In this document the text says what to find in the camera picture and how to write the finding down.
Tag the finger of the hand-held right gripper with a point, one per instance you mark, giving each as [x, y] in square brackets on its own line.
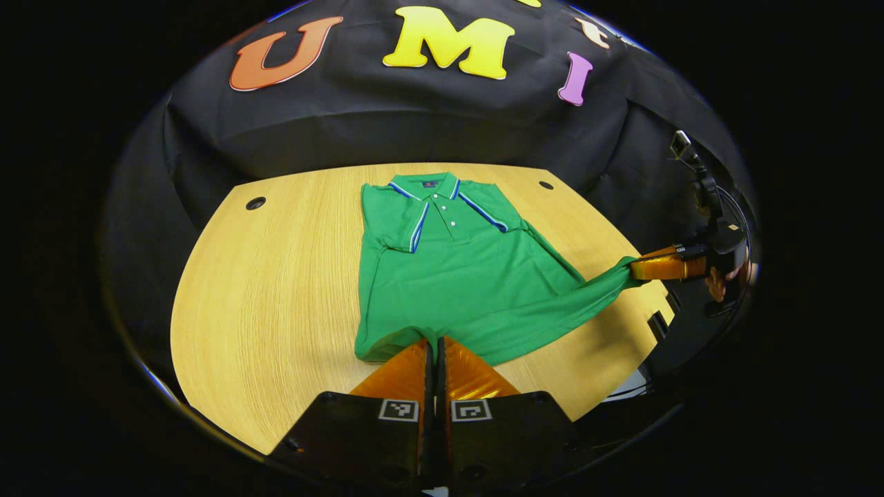
[666, 268]

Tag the black backdrop cloth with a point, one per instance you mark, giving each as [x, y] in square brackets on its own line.
[414, 124]

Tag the green T-shirt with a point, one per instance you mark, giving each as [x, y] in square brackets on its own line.
[449, 290]

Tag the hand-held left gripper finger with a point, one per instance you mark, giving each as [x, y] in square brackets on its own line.
[428, 386]
[442, 386]

